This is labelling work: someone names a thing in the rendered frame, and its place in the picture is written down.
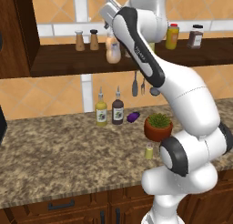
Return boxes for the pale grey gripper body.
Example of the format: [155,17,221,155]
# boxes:
[99,0,123,29]

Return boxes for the brown shaker with black cap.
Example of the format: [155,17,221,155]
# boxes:
[89,28,100,52]

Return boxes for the brown shaker with white cap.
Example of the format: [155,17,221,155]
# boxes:
[75,30,86,52]

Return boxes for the peach condiment bottle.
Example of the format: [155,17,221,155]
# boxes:
[105,32,123,65]

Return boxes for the yellow bottle with red cap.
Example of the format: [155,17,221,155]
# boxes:
[165,23,180,51]

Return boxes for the dark wood open cabinet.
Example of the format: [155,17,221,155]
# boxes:
[0,0,233,80]

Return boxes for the dark vinegar bottle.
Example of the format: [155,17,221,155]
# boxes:
[111,86,125,126]

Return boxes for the yellow oil bottle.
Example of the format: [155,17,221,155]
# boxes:
[95,87,108,127]

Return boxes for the grey hanging fork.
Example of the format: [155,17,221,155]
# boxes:
[140,76,147,97]

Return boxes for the dark brown jar black lid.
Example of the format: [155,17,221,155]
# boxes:
[186,24,205,50]

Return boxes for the grey hanging ladle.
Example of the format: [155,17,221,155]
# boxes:
[149,86,161,97]

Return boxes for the purple eggplant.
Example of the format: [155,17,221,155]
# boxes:
[126,111,141,124]

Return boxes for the green plant in terracotta pot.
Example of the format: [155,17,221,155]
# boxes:
[143,112,175,143]

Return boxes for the black appliance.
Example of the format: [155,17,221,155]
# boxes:
[0,105,9,144]

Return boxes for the wood drawer front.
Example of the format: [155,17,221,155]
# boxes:
[12,190,109,219]

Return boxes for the wood cupboard door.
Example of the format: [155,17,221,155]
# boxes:
[28,211,109,224]
[108,185,157,224]

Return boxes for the wood cupboard run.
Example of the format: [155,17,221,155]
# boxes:
[177,168,233,224]

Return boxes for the black drawer handle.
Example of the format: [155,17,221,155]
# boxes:
[47,199,76,211]

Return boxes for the black cupboard door handle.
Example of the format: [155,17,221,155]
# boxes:
[99,209,106,224]
[115,207,122,224]

